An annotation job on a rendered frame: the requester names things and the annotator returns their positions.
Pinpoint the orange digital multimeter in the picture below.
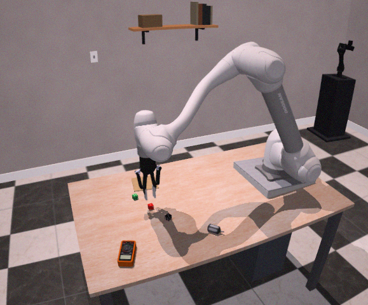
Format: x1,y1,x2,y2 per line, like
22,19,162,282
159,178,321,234
118,240,136,267

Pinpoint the tan mat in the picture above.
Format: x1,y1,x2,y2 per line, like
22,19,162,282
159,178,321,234
132,176,152,192

